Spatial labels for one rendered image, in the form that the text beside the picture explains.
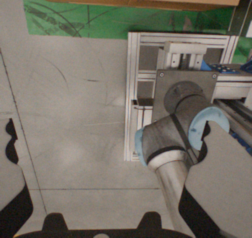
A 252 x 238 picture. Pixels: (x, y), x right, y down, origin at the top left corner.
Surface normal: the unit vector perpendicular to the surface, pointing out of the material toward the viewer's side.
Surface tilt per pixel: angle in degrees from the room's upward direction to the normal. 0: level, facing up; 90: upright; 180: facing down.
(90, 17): 0
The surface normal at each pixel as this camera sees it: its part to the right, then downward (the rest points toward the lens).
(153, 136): -0.48, -0.52
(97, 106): 0.04, 0.46
